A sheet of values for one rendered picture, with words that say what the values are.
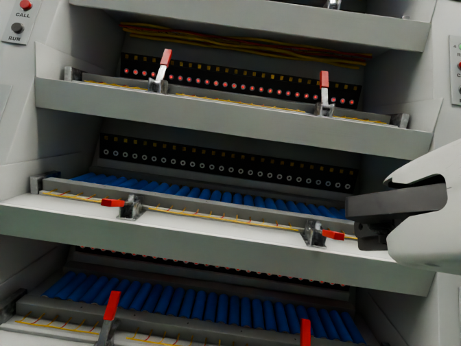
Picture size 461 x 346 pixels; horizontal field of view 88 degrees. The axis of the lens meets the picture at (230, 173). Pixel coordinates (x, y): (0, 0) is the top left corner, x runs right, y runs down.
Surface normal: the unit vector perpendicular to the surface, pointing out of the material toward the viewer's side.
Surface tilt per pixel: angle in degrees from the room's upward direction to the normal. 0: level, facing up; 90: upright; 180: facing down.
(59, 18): 90
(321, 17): 113
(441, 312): 90
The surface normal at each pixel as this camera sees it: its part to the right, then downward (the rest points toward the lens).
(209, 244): -0.04, 0.20
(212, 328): 0.14, -0.97
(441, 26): 0.02, -0.19
